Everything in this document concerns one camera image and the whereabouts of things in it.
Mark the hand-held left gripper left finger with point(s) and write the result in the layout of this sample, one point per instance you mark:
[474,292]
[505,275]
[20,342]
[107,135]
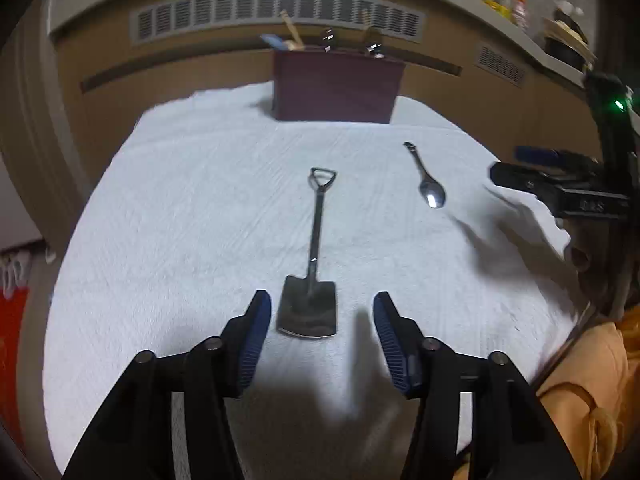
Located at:
[257,332]

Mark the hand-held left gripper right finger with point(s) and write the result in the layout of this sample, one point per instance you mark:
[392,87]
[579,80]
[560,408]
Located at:
[387,340]

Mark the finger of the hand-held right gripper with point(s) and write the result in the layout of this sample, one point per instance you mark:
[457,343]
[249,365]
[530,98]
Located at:
[537,155]
[520,177]

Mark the black shovel-shaped spoon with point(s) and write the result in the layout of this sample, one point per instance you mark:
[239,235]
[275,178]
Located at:
[307,310]

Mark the metal spoon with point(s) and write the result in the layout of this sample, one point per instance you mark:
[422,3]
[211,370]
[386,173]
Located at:
[432,195]

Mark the maroon utensil box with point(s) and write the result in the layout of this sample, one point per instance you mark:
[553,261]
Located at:
[335,87]

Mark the wooden spoon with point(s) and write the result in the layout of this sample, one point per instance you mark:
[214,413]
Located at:
[294,32]

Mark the small vent grille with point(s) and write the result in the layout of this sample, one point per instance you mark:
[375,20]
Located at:
[500,65]

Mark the black pot with bowls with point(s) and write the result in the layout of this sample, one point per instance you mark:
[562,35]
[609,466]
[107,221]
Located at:
[567,40]

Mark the white towel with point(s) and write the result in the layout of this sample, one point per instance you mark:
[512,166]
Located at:
[175,220]

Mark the orange-capped bottle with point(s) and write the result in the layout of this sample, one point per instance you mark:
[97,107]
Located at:
[521,10]

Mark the red box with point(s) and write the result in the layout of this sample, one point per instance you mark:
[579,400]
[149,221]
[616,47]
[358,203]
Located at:
[12,360]

